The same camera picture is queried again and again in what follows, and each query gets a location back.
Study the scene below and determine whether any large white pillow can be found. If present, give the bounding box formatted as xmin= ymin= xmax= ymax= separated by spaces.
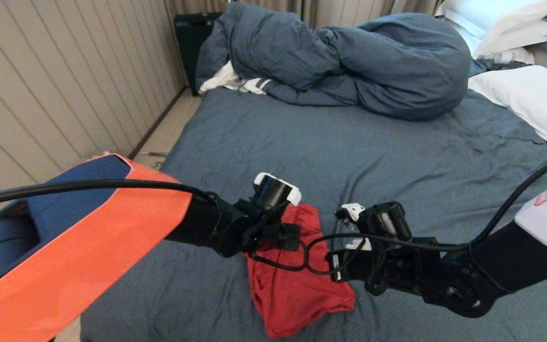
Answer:
xmin=468 ymin=66 xmax=547 ymax=155

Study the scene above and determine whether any red printed t-shirt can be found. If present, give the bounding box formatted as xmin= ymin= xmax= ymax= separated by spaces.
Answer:
xmin=244 ymin=203 xmax=357 ymax=340

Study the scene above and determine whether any crumpled blue duvet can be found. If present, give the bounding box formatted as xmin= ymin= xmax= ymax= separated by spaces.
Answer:
xmin=196 ymin=1 xmax=472 ymax=121

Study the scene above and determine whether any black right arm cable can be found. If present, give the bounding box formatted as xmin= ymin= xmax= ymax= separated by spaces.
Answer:
xmin=304 ymin=150 xmax=547 ymax=277

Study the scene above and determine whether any white striped garment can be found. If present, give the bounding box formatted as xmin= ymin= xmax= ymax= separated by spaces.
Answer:
xmin=199 ymin=60 xmax=273 ymax=95

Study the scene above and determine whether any black suitcase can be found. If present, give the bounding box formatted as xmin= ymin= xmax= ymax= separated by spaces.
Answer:
xmin=175 ymin=13 xmax=224 ymax=96

